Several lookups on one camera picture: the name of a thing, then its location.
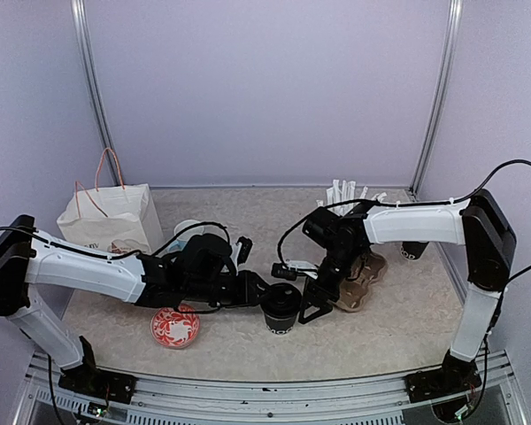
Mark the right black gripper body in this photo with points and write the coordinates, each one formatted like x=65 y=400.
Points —
x=332 y=289

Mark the right aluminium post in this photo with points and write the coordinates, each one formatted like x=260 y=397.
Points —
x=441 y=89

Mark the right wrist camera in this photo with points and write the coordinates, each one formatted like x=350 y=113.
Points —
x=292 y=269

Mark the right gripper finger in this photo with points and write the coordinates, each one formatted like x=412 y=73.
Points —
x=306 y=310
x=322 y=306

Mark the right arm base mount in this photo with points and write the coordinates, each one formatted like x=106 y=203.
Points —
x=452 y=376

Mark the light blue mug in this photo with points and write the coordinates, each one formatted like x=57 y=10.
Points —
x=183 y=232

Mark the white wrapped straws bundle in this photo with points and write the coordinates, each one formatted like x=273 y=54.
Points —
x=341 y=191

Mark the brown pulp cup carrier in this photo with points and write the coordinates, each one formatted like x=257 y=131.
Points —
x=354 y=291

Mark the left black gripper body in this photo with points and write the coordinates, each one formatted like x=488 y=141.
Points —
x=245 y=297

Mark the aluminium front rail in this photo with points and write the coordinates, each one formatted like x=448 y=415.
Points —
x=377 y=399

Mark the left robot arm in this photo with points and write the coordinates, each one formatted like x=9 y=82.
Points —
x=206 y=270

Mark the black paper coffee cup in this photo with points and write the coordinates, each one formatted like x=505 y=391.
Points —
x=413 y=250

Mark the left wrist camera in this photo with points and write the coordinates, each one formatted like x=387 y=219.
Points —
x=241 y=251

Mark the red patterned bowl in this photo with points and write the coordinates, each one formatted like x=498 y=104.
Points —
x=175 y=329

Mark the left aluminium post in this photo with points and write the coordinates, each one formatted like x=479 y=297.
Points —
x=80 y=22

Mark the aluminium post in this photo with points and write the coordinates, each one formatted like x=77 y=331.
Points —
x=441 y=89
x=80 y=22

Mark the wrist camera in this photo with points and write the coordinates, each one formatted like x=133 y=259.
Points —
x=292 y=269
x=241 y=251

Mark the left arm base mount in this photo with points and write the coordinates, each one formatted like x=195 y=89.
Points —
x=88 y=379

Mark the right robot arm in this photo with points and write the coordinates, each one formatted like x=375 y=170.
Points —
x=476 y=223

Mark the cream bear paper bag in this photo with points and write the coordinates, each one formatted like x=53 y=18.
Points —
x=117 y=219

